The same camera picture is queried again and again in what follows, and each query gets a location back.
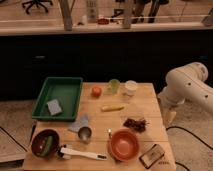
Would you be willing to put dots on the orange bowl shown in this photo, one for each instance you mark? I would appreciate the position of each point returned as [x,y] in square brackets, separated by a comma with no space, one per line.
[123,145]

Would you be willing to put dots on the green cucumber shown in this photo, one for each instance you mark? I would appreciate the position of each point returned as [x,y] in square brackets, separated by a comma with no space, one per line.
[47,146]

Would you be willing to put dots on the green translucent cup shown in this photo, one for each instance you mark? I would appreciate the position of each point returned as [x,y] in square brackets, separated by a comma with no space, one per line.
[113,86]

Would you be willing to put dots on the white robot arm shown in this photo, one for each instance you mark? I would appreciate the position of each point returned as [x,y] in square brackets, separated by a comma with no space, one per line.
[185,82]

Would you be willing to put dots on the dark red bowl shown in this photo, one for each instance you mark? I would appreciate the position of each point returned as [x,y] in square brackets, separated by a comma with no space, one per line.
[39,142]

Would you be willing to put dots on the red object on shelf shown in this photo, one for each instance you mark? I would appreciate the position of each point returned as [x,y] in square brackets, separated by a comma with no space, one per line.
[103,21]

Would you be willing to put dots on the white plastic cup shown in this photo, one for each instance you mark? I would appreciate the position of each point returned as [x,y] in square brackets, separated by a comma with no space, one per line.
[130,87]

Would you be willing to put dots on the yellow banana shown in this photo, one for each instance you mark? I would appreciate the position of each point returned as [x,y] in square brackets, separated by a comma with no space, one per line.
[108,108]

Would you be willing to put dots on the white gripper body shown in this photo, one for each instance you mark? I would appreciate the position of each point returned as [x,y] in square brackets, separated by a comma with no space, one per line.
[168,114]

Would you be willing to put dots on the black rectangular box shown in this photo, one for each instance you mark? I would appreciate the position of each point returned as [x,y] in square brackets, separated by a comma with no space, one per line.
[151,156]

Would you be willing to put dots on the grey blue cloth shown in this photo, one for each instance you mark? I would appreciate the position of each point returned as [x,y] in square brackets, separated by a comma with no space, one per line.
[83,121]

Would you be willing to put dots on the white handled brush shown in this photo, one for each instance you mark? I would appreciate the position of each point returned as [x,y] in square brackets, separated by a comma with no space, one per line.
[64,150]

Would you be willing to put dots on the orange tomato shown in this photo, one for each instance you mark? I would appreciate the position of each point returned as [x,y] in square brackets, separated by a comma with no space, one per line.
[96,91]

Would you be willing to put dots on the black office chair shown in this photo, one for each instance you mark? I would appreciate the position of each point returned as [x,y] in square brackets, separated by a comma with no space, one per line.
[38,3]

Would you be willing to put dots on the small metal cup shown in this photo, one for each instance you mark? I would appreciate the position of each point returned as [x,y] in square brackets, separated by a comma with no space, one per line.
[85,134]

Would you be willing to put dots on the dark brown dried bunch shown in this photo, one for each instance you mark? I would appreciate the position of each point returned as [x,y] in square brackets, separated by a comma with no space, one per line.
[136,125]

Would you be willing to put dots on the green plastic tray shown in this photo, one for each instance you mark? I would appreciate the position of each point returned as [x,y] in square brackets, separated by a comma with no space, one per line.
[67,90]

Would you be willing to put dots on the grey blue sponge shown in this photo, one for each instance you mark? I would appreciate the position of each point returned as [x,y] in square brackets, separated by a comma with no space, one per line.
[54,107]

